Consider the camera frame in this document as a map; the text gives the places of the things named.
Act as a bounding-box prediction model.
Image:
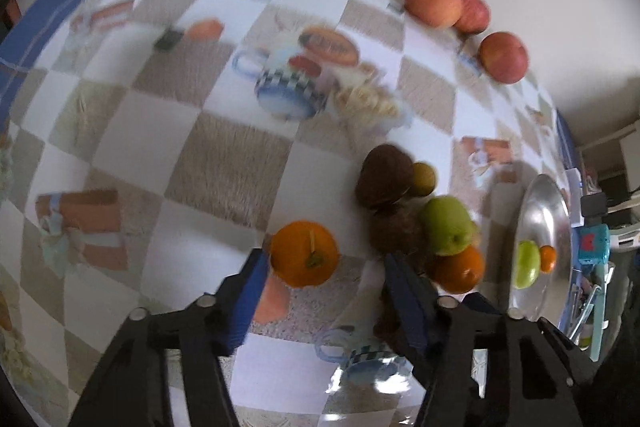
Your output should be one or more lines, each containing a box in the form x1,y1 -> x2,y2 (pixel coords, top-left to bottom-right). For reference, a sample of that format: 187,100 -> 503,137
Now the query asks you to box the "brown hairy fruit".
368,205 -> 428,271

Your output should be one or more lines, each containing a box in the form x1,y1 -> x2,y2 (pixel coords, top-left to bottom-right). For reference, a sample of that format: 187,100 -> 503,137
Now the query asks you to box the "green pear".
419,195 -> 476,256

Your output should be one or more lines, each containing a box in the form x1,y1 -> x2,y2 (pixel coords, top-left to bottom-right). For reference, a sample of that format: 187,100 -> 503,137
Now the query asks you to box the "orange beside pear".
428,245 -> 485,295

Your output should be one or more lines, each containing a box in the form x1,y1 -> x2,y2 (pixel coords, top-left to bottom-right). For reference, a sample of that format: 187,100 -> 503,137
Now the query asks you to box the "orange with stem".
269,221 -> 341,288

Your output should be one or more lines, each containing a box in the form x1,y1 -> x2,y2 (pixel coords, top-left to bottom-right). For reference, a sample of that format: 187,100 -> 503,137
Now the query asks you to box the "green apple in bowl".
513,241 -> 541,289

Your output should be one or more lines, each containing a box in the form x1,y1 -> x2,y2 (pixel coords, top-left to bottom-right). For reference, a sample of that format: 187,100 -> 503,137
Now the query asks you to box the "silver metal bowl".
508,174 -> 572,324

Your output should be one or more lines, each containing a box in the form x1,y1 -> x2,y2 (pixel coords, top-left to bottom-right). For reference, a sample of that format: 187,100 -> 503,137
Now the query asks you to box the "dark brown avocado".
355,144 -> 413,209

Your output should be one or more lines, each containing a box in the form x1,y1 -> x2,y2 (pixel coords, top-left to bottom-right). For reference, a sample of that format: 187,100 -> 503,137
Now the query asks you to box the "teal toy box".
578,223 -> 611,265

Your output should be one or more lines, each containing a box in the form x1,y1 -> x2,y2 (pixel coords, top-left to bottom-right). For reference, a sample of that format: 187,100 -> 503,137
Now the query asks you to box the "red apple near edge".
477,31 -> 529,84

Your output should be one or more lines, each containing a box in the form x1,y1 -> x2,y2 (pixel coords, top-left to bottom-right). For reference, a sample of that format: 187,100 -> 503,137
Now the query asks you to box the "dark red apple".
454,0 -> 490,35

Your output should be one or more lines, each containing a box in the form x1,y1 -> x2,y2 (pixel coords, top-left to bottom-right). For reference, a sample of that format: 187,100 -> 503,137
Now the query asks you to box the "small orange in bowl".
539,245 -> 558,274

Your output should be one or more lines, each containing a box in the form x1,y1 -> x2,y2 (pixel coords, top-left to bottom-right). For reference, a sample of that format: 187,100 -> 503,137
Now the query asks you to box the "pale red apple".
404,0 -> 463,28

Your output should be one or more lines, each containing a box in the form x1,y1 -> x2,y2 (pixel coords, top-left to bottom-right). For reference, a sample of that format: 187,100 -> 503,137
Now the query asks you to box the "checkered printed tablecloth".
1,0 -> 567,426

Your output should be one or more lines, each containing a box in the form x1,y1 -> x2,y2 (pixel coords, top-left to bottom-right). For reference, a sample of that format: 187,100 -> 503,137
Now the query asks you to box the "small olive round fruit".
410,161 -> 437,197

